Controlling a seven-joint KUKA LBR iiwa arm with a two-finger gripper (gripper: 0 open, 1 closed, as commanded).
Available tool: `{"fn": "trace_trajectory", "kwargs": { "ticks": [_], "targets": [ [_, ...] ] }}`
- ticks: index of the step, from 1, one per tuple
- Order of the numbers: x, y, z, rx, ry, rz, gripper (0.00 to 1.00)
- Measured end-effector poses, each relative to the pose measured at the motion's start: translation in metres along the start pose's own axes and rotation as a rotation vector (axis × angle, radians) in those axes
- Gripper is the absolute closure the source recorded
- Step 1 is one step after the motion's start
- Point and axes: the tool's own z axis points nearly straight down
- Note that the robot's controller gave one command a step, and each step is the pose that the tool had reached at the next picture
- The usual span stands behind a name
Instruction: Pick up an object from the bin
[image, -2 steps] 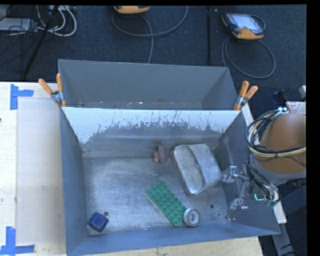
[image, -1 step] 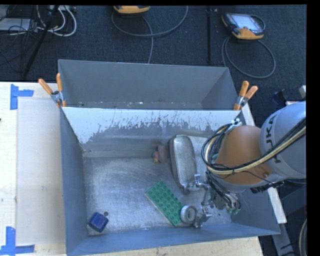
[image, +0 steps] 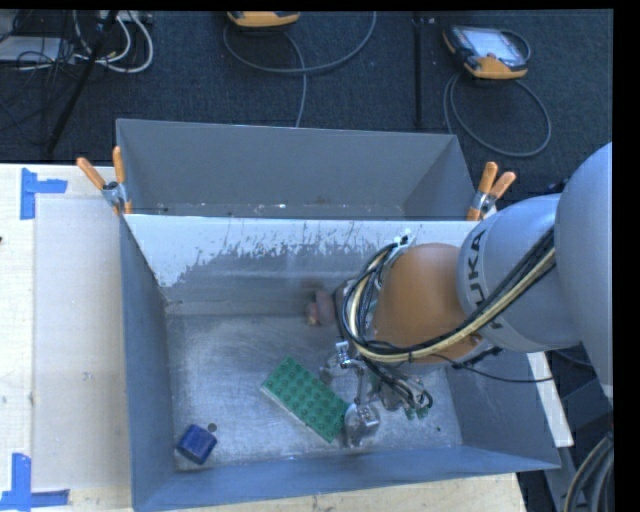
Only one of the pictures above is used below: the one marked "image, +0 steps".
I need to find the pale wood flat board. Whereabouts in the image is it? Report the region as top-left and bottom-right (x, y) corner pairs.
(31, 193), (132, 494)

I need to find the blue block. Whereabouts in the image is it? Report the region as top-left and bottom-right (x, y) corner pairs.
(175, 423), (219, 466)

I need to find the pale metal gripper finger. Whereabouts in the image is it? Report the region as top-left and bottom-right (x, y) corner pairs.
(342, 402), (362, 449)
(357, 404), (382, 437)

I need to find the dark green flat block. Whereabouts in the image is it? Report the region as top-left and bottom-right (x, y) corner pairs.
(259, 355), (350, 445)

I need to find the grey metal bin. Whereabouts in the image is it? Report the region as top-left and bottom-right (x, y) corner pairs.
(115, 117), (563, 512)

